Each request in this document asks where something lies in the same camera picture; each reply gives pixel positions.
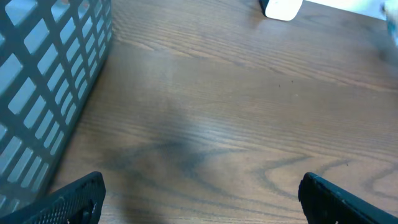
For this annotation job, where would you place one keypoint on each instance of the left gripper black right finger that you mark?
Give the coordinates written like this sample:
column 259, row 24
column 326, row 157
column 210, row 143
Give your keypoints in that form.
column 325, row 202

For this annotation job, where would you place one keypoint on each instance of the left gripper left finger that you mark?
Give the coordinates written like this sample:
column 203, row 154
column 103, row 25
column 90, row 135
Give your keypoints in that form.
column 78, row 202

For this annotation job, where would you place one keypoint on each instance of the blue mouthwash bottle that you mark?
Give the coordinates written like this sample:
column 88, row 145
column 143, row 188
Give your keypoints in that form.
column 389, row 9

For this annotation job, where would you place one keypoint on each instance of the white barcode scanner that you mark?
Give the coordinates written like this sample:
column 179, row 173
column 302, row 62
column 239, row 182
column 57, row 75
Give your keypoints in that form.
column 283, row 10

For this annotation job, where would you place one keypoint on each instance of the grey plastic shopping basket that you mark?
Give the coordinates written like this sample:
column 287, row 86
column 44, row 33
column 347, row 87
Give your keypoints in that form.
column 51, row 54

